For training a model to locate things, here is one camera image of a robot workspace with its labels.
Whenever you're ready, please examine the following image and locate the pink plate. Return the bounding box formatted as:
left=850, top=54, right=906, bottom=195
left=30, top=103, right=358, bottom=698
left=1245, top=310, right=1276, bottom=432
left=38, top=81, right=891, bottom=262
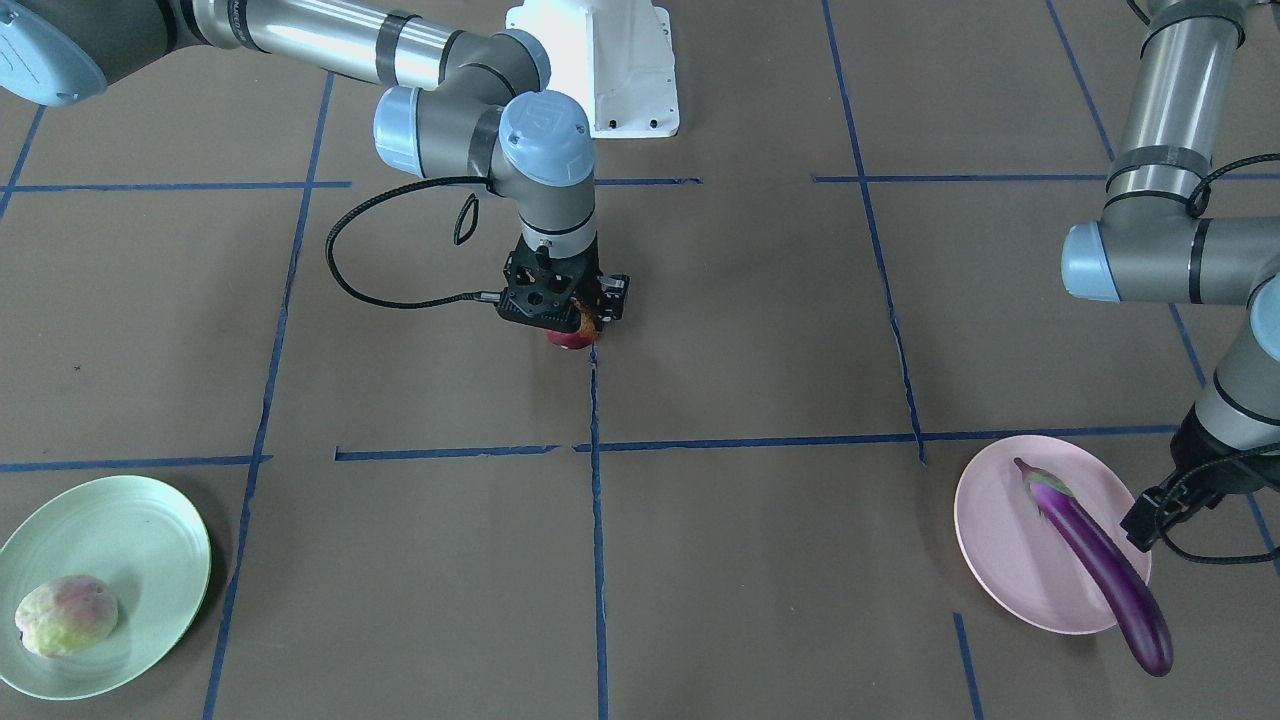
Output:
left=954, top=436, right=1152, bottom=635

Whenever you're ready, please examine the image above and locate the red yellow apple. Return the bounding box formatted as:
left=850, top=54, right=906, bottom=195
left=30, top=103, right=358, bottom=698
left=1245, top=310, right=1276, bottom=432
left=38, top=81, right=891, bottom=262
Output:
left=543, top=310, right=600, bottom=350

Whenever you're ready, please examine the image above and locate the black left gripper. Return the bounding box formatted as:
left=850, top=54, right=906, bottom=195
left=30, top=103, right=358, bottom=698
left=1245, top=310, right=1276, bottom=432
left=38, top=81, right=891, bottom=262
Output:
left=1120, top=407, right=1266, bottom=553

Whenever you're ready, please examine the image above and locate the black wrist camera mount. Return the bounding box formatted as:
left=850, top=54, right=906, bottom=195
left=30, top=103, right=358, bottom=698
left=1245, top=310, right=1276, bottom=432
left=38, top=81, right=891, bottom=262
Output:
left=573, top=274, right=631, bottom=325

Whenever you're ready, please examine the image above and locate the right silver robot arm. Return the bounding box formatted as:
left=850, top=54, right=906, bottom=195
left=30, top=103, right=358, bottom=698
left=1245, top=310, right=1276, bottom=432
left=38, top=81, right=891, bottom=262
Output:
left=1, top=1, right=630, bottom=348

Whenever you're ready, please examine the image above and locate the green pink peach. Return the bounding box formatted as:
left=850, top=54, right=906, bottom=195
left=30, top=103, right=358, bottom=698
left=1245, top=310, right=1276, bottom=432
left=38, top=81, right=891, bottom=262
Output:
left=14, top=575, right=119, bottom=659

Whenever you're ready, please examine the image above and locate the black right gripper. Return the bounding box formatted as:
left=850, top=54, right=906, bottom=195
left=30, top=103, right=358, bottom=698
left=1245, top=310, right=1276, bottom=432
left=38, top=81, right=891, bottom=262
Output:
left=498, top=238, right=602, bottom=331

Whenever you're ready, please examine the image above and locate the white pillar with base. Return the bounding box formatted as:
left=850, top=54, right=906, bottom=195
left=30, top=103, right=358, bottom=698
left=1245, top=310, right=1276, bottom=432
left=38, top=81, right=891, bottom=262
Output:
left=506, top=1, right=681, bottom=138

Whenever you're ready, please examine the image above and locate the purple eggplant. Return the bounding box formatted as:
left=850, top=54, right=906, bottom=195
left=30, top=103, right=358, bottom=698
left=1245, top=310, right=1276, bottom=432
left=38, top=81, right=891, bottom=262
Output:
left=1012, top=457, right=1175, bottom=676

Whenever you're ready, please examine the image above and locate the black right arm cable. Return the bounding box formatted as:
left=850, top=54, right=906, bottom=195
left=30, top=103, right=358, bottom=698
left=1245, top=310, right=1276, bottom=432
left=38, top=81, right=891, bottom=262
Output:
left=325, top=176, right=521, bottom=309

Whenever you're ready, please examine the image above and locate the green plate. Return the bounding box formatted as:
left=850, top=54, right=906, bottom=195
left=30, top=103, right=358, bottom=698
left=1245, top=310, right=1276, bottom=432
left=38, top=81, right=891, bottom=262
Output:
left=3, top=475, right=212, bottom=701

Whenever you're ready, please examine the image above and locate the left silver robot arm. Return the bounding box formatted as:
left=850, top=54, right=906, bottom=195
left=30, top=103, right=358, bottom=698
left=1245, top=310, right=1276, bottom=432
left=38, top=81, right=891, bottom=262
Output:
left=1061, top=1, right=1279, bottom=551

